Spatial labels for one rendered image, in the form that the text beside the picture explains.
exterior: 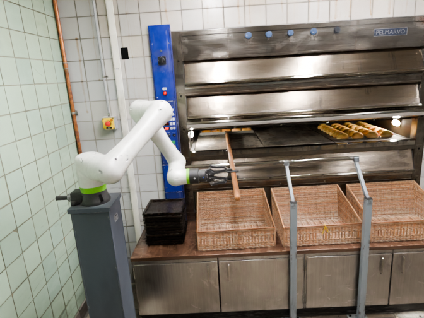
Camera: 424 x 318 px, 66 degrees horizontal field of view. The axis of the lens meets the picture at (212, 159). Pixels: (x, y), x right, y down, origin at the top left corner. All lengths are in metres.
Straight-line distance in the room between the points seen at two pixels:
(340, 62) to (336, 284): 1.62
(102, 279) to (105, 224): 0.31
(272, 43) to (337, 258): 1.61
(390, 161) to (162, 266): 1.97
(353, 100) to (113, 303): 2.16
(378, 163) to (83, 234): 2.26
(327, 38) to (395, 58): 0.54
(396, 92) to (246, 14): 1.29
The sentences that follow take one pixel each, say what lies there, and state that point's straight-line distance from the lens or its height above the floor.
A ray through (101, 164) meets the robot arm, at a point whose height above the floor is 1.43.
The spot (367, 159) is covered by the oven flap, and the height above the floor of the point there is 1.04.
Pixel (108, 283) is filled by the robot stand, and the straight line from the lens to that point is 1.84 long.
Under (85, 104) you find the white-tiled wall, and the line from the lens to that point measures 2.75.
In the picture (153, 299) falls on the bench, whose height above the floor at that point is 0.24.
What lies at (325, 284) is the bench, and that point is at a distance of 2.59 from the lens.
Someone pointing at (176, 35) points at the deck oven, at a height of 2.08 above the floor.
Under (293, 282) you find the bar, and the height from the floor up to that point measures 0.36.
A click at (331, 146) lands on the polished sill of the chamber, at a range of 2.77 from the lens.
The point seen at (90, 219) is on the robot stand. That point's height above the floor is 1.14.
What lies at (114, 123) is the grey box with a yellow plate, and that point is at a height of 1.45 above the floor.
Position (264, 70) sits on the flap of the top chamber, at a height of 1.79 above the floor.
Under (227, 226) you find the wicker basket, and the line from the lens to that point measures 2.67.
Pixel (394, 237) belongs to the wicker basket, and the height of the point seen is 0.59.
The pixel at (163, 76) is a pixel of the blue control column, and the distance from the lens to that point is 2.54.
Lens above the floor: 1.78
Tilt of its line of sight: 15 degrees down
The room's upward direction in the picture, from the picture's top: 3 degrees counter-clockwise
